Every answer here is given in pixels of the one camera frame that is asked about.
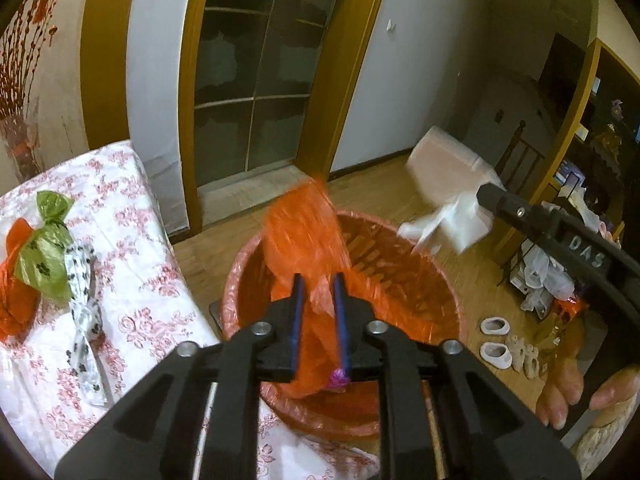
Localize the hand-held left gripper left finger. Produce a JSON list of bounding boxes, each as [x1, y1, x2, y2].
[[54, 274, 305, 480]]

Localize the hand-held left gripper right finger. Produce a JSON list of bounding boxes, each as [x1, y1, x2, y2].
[[332, 272, 583, 480]]

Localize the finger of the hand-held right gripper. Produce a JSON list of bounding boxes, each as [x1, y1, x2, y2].
[[475, 182, 563, 241]]

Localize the orange plastic waste basket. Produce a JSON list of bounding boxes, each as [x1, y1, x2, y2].
[[221, 210, 468, 441]]

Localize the white plastic bag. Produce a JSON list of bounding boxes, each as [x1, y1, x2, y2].
[[397, 126, 503, 253]]

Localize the orange plastic bag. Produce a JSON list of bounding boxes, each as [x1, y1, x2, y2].
[[262, 172, 381, 396], [0, 217, 43, 341]]

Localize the white paw print bag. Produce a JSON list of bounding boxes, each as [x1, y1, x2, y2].
[[62, 241, 111, 406]]

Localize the green paw print bag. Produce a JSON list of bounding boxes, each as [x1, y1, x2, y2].
[[14, 190, 76, 306]]

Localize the person's right hand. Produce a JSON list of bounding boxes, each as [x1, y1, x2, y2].
[[536, 322, 640, 431]]

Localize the pile of white plastic bags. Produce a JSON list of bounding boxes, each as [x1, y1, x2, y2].
[[520, 200, 601, 311]]

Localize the wooden chair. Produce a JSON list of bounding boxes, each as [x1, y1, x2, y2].
[[495, 120, 548, 196]]

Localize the white cabinet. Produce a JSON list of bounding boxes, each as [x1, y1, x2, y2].
[[475, 75, 556, 161]]

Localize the beige shoes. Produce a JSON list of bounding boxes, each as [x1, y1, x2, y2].
[[505, 335, 544, 381]]

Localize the wooden shelf unit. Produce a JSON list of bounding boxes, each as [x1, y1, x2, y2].
[[500, 37, 640, 271]]

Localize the red floral tablecloth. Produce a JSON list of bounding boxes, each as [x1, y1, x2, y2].
[[0, 140, 381, 480]]

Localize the glass sliding door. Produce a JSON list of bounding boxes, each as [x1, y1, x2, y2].
[[192, 0, 351, 200]]

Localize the dark wall panel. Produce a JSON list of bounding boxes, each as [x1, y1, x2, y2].
[[540, 32, 588, 92]]

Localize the wooden door frame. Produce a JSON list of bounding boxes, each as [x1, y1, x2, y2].
[[180, 0, 396, 235]]

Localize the wooden wall trim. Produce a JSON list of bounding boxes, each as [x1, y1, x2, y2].
[[80, 0, 146, 153]]

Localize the red blossom wall decal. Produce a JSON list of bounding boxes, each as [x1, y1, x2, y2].
[[0, 0, 68, 181]]

